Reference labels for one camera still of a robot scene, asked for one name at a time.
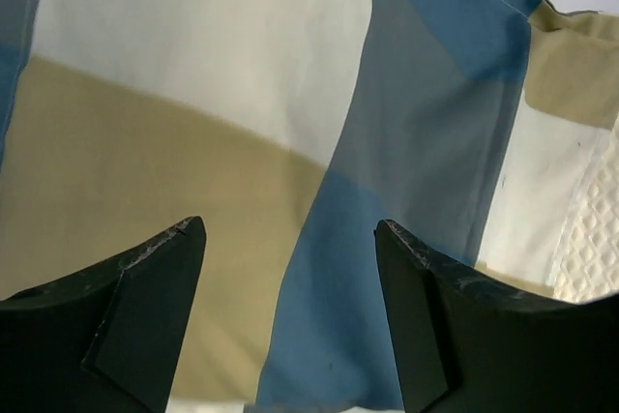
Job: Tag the white pillow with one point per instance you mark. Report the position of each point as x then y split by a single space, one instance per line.
585 265

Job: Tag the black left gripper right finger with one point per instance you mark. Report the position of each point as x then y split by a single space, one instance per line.
466 342

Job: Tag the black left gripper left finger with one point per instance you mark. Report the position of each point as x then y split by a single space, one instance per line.
106 338

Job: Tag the blue beige white checked pillowcase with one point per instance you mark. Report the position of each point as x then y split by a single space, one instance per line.
293 128

